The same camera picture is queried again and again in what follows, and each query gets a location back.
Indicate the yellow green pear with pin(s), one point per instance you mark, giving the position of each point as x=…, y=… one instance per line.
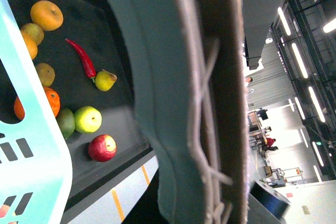
x=104, y=80

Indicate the black near fruit tray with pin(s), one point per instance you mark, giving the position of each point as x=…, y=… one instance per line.
x=92, y=25

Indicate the yellow orange persimmon fruit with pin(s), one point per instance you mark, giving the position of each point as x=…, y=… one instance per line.
x=30, y=44

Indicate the golden orange pear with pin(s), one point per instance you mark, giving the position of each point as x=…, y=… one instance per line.
x=46, y=15

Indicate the red apple front right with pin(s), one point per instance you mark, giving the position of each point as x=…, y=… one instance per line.
x=102, y=148

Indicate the green apple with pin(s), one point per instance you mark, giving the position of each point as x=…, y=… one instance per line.
x=87, y=119

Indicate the brown kiwi lower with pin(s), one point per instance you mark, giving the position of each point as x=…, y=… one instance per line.
x=45, y=73

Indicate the light blue shopping basket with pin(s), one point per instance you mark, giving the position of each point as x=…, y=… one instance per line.
x=36, y=168

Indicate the brown kiwi upper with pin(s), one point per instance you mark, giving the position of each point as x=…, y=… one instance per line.
x=34, y=31

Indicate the brown kiwi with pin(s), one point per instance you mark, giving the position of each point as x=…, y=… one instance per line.
x=34, y=31
x=45, y=73

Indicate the red chili pepper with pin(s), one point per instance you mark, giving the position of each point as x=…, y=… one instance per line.
x=87, y=64

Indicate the large orange front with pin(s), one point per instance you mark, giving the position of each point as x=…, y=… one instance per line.
x=52, y=97

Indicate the green lime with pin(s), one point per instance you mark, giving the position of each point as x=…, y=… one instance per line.
x=66, y=122

